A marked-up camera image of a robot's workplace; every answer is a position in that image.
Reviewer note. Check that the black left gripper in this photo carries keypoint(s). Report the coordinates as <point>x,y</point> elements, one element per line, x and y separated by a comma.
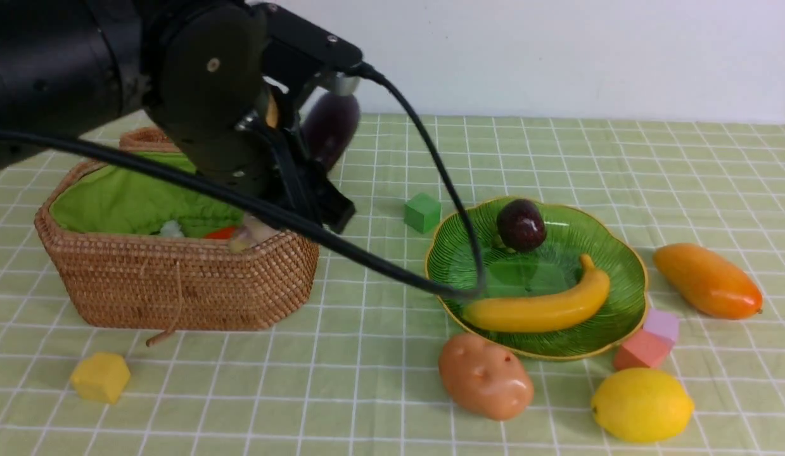
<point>255,157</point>

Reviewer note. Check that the purple toy eggplant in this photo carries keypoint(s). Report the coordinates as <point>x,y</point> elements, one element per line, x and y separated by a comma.
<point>327,130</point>

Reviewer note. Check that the red toy chili pepper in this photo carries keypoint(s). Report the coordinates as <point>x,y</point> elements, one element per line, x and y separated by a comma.
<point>222,234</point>

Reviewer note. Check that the dark purple toy mangosteen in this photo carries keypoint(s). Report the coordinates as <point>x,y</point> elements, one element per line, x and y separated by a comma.
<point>520,226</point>

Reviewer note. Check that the brown toy potato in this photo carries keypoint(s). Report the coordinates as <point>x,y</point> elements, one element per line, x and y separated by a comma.
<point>484,378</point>

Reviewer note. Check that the yellow toy banana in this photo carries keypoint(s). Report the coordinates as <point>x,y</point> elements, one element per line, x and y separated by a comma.
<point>546,313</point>

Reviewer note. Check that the yellow toy lemon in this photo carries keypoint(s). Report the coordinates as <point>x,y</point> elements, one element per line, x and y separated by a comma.
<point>642,406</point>

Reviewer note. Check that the orange toy mango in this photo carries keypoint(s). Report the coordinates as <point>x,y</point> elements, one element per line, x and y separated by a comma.
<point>709,282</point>

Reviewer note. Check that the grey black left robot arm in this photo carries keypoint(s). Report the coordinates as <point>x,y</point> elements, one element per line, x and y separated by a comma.
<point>224,80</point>

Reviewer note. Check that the green foam cube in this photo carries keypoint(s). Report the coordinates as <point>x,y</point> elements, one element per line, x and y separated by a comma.
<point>422,213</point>

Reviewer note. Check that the woven wicker basket lid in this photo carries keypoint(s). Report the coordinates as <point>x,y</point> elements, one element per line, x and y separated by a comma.
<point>146,139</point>

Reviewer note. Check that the woven wicker basket green lining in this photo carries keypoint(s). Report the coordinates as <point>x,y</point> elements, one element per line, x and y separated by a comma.
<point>131,253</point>

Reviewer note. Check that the green glass leaf plate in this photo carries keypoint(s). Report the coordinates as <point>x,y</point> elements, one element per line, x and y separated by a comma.
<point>553,268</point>

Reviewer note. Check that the yellow foam block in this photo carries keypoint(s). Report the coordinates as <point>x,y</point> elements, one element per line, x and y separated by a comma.
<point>101,377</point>

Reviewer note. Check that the pink foam cube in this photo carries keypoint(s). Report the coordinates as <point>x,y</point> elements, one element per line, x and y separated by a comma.
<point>644,350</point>

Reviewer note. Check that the lilac foam cube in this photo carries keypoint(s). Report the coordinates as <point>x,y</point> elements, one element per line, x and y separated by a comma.
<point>664,325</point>

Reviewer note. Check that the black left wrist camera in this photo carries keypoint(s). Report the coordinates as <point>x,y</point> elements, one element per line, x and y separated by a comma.
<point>301,56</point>

